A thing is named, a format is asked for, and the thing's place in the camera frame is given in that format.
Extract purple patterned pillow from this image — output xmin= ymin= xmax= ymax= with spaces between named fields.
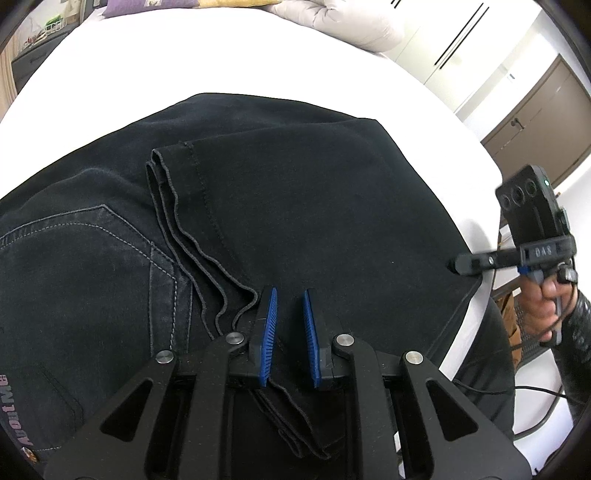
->
xmin=102 ymin=0 xmax=201 ymax=18

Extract black cable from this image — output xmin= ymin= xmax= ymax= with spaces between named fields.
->
xmin=455 ymin=381 xmax=571 ymax=439

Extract yellow patterned pillow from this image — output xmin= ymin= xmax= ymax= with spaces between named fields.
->
xmin=196 ymin=0 xmax=282 ymax=10

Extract grey nightstand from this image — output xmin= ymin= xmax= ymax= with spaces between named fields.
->
xmin=11 ymin=28 xmax=84 ymax=88

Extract folded cream duvet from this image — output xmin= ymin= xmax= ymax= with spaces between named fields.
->
xmin=270 ymin=0 xmax=407 ymax=51

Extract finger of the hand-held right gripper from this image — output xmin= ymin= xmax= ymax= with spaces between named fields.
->
xmin=449 ymin=249 xmax=523 ymax=275

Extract white sheeted bed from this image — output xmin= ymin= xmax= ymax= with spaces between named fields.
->
xmin=0 ymin=0 xmax=509 ymax=370

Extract white wire basket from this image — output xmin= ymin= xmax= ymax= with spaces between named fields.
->
xmin=28 ymin=18 xmax=63 ymax=47

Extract brown woven chair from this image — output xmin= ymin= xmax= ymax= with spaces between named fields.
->
xmin=496 ymin=295 xmax=532 ymax=370

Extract white wardrobe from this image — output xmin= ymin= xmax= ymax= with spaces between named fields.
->
xmin=383 ymin=0 xmax=555 ymax=116

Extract brown door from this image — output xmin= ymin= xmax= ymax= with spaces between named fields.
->
xmin=480 ymin=53 xmax=591 ymax=190

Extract person's right forearm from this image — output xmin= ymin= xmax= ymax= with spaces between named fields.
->
xmin=551 ymin=291 xmax=591 ymax=416

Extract black denim pants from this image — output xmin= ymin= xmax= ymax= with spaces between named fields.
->
xmin=0 ymin=92 xmax=497 ymax=480

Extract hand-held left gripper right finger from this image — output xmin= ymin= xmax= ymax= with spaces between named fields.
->
xmin=302 ymin=288 xmax=532 ymax=480

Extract person's right hand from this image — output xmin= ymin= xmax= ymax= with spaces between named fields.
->
xmin=524 ymin=272 xmax=578 ymax=347

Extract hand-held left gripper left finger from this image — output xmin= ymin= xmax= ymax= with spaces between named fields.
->
xmin=44 ymin=286 xmax=278 ymax=480

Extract cream curtain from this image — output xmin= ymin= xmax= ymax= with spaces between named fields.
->
xmin=0 ymin=51 xmax=19 ymax=109

